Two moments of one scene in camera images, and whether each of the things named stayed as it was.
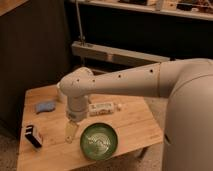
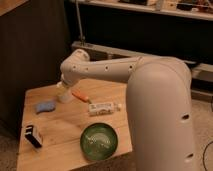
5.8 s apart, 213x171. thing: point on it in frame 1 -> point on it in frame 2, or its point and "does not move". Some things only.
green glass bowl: x=98 y=141 does not move
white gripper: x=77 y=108 -> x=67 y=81
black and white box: x=29 y=134 does not move
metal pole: x=79 y=18 does not move
